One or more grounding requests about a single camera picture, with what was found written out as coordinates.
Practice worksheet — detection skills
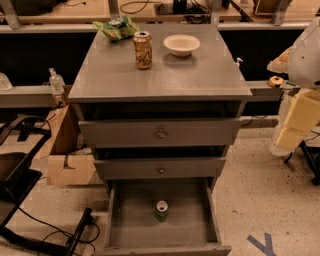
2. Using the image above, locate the green soda can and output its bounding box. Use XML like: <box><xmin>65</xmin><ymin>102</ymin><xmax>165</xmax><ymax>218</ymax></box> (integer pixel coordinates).
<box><xmin>154</xmin><ymin>200</ymin><xmax>169</xmax><ymax>222</ymax></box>

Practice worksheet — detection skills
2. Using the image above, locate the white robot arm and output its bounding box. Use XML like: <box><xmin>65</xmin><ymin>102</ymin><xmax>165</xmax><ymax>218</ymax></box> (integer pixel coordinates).
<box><xmin>267</xmin><ymin>17</ymin><xmax>320</xmax><ymax>156</ymax></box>

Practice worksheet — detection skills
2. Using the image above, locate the grey drawer cabinet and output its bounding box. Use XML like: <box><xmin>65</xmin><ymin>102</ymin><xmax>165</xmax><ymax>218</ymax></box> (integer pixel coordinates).
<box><xmin>68</xmin><ymin>23</ymin><xmax>253</xmax><ymax>198</ymax></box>

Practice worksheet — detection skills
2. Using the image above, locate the grey middle drawer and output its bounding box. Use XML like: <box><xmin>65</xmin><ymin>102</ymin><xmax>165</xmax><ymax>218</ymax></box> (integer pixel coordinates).
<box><xmin>95</xmin><ymin>157</ymin><xmax>225</xmax><ymax>180</ymax></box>

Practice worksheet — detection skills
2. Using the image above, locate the grey drawer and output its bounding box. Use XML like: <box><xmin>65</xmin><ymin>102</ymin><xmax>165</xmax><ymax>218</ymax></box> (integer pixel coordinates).
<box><xmin>95</xmin><ymin>157</ymin><xmax>225</xmax><ymax>180</ymax></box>
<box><xmin>79</xmin><ymin>118</ymin><xmax>241</xmax><ymax>148</ymax></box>
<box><xmin>95</xmin><ymin>178</ymin><xmax>231</xmax><ymax>256</ymax></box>

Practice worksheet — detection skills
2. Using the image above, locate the grey top drawer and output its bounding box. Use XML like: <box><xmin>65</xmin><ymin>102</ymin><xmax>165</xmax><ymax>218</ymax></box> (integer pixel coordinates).
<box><xmin>79</xmin><ymin>118</ymin><xmax>241</xmax><ymax>148</ymax></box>

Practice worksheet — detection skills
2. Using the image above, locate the gold soda can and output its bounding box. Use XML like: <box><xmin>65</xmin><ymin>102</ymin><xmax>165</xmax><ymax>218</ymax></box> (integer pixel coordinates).
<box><xmin>133</xmin><ymin>31</ymin><xmax>152</xmax><ymax>69</ymax></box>

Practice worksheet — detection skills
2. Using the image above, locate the grey bottom drawer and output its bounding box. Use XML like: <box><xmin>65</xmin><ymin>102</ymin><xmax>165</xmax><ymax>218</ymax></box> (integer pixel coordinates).
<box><xmin>95</xmin><ymin>178</ymin><xmax>231</xmax><ymax>256</ymax></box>

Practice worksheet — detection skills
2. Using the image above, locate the white paper bowl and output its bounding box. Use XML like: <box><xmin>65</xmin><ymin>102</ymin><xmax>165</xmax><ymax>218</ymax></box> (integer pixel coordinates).
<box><xmin>163</xmin><ymin>34</ymin><xmax>201</xmax><ymax>57</ymax></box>

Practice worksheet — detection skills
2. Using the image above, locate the small white pump bottle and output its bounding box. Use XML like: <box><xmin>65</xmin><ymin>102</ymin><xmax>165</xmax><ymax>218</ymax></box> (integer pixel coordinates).
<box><xmin>235</xmin><ymin>57</ymin><xmax>243</xmax><ymax>69</ymax></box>

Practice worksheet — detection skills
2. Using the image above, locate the cardboard box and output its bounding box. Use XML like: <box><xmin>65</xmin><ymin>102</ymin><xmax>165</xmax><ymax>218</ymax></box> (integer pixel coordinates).
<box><xmin>36</xmin><ymin>86</ymin><xmax>102</xmax><ymax>186</ymax></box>

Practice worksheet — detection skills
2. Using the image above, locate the green chip bag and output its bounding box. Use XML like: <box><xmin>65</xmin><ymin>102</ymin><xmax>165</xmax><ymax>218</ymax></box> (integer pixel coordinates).
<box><xmin>93</xmin><ymin>16</ymin><xmax>140</xmax><ymax>41</ymax></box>

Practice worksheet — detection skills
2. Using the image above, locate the clear sanitizer bottle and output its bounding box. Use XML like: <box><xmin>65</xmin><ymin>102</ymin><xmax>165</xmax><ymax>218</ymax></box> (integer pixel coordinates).
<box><xmin>49</xmin><ymin>68</ymin><xmax>65</xmax><ymax>93</ymax></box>

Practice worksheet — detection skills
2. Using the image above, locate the black tripod stand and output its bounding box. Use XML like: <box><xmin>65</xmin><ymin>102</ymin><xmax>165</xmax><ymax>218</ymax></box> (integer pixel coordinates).
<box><xmin>299</xmin><ymin>141</ymin><xmax>320</xmax><ymax>186</ymax></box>

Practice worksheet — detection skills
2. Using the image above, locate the black chair frame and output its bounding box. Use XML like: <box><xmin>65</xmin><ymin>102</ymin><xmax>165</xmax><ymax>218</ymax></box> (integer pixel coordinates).
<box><xmin>0</xmin><ymin>115</ymin><xmax>92</xmax><ymax>256</ymax></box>

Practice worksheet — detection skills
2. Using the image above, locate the black floor cable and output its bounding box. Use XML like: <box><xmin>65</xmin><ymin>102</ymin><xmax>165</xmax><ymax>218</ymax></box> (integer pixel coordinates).
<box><xmin>18</xmin><ymin>206</ymin><xmax>101</xmax><ymax>256</ymax></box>

